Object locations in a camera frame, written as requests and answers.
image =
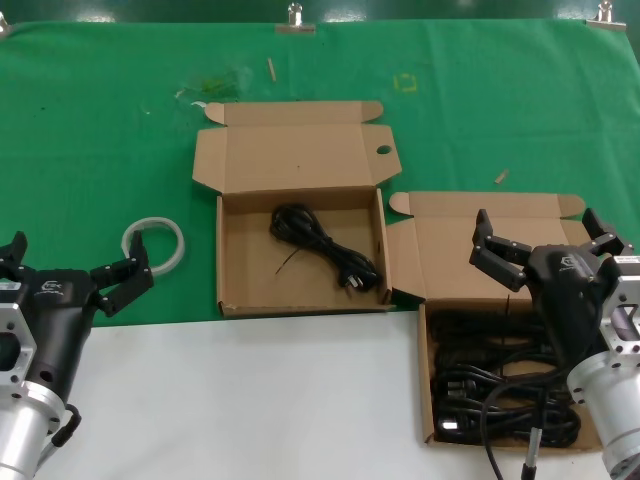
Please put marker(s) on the small wooden stick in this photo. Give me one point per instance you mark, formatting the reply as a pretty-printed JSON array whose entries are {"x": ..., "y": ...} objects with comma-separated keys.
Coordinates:
[
  {"x": 501, "y": 176},
  {"x": 271, "y": 69}
]

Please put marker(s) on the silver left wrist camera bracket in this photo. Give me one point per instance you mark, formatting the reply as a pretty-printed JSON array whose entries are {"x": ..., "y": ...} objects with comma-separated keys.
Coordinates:
[{"x": 20, "y": 315}]

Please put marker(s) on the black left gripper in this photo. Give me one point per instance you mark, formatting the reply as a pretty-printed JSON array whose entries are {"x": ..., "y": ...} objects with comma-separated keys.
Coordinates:
[{"x": 60, "y": 320}]

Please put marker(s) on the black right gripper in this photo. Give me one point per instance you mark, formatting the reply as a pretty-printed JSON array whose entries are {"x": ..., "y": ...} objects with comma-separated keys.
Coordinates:
[{"x": 570, "y": 295}]

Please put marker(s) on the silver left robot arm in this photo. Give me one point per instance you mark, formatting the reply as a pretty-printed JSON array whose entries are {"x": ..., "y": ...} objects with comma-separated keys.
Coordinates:
[{"x": 25, "y": 430}]

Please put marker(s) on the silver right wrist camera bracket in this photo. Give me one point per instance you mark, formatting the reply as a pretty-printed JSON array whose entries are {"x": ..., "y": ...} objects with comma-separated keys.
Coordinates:
[{"x": 627, "y": 288}]

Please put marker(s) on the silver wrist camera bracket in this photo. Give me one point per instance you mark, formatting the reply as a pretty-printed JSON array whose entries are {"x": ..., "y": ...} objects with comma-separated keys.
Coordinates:
[
  {"x": 20, "y": 315},
  {"x": 627, "y": 288}
]

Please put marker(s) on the green table cloth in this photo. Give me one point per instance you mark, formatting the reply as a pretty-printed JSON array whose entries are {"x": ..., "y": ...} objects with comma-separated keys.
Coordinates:
[{"x": 100, "y": 150}]

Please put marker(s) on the white tape roll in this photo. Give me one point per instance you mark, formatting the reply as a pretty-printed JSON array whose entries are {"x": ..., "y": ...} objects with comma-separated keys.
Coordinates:
[{"x": 175, "y": 235}]

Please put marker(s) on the open cardboard box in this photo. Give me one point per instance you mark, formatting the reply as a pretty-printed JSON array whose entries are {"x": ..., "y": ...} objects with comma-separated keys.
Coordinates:
[
  {"x": 450, "y": 240},
  {"x": 300, "y": 150}
]

